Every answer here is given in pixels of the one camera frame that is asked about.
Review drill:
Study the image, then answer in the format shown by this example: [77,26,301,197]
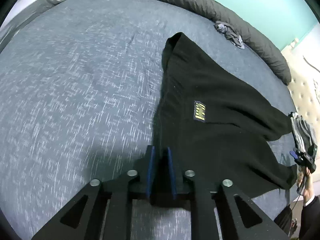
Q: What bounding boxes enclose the black sweater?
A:
[155,33,297,198]

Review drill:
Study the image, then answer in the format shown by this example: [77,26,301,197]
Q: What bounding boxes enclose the folded grey striped clothes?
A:
[290,112,317,153]

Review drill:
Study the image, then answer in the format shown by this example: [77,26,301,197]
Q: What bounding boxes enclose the person right hand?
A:
[297,167,314,206]

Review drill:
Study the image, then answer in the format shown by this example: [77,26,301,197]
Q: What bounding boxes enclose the person black sleeve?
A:
[273,194,320,240]

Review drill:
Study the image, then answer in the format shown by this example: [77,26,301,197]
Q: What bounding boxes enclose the beige tufted headboard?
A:
[281,29,320,160]

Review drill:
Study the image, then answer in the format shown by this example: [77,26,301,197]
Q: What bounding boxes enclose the grey blue bed sheet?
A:
[1,0,295,239]

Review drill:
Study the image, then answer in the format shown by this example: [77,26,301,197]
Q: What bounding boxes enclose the small crumpled grey cloth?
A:
[214,21,245,49]

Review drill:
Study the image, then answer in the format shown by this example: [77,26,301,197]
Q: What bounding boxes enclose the dark grey rolled duvet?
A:
[158,0,291,85]

